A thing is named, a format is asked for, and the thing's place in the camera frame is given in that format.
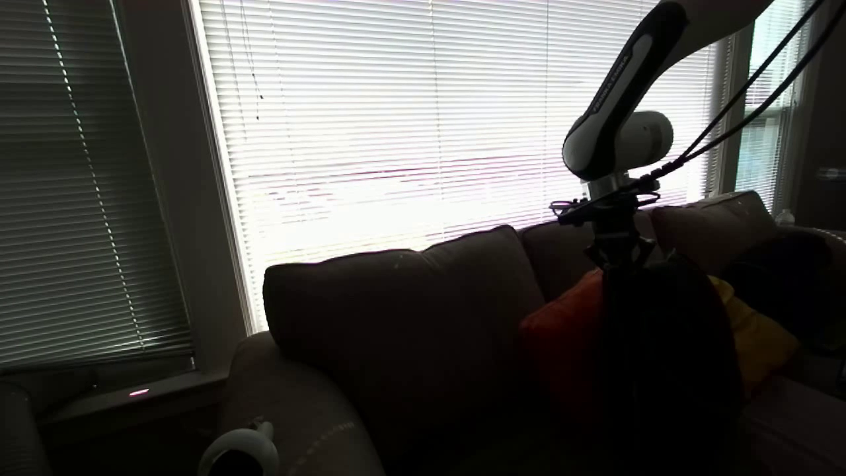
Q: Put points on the orange pillow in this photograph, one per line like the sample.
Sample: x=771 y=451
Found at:
x=564 y=339

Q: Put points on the white round device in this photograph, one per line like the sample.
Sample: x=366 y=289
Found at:
x=238 y=451

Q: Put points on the wide bright window blind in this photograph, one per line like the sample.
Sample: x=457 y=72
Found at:
x=398 y=106

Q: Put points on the dim window blind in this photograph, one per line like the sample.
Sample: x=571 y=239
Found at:
x=69 y=175

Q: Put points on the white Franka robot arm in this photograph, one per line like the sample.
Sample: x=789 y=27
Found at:
x=616 y=96

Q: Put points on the yellow pillow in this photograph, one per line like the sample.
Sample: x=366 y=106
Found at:
x=760 y=339

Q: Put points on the large brown sofa back cushion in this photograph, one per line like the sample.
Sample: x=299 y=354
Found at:
x=398 y=326

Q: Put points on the brown fabric sofa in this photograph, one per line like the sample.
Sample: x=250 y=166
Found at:
x=292 y=406

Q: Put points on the narrow side window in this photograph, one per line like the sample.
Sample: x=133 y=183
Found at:
x=763 y=149

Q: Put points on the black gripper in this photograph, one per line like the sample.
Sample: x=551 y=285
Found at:
x=616 y=235

